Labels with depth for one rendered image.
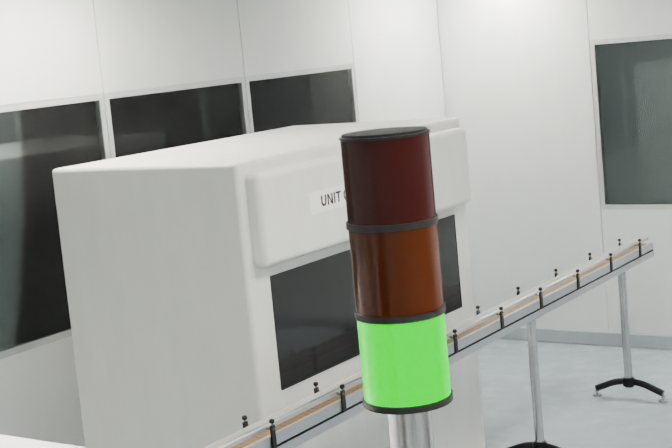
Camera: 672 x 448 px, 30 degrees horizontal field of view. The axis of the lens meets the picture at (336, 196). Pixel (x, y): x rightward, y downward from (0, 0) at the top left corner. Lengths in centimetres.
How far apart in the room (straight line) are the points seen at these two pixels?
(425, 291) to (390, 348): 4
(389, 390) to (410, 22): 879
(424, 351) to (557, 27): 869
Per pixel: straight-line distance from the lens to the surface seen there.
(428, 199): 68
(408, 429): 70
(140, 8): 714
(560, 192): 946
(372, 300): 68
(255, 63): 787
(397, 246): 67
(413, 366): 68
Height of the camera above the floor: 240
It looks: 7 degrees down
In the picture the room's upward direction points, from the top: 5 degrees counter-clockwise
